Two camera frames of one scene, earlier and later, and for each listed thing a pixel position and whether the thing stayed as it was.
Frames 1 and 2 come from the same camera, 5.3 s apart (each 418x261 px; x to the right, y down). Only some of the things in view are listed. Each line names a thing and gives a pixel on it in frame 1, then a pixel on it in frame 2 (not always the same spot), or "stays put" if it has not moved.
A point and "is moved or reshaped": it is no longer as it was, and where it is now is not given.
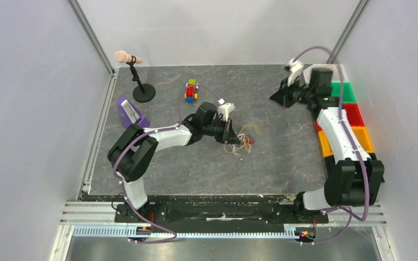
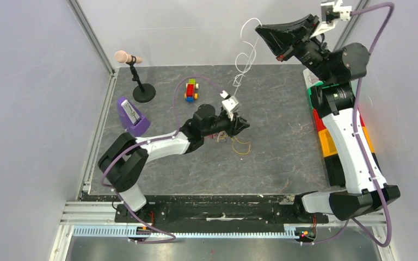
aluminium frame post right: x=347 y=32 stays put
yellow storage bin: x=361 y=133 stays put
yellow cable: x=257 y=129 is moved or reshaped
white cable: x=241 y=138 to x=235 y=83
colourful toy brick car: x=190 y=94 stays put
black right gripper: x=292 y=91 to x=296 y=41
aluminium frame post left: x=88 y=30 stays put
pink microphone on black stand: x=140 y=94 stays put
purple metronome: x=129 y=115 stays put
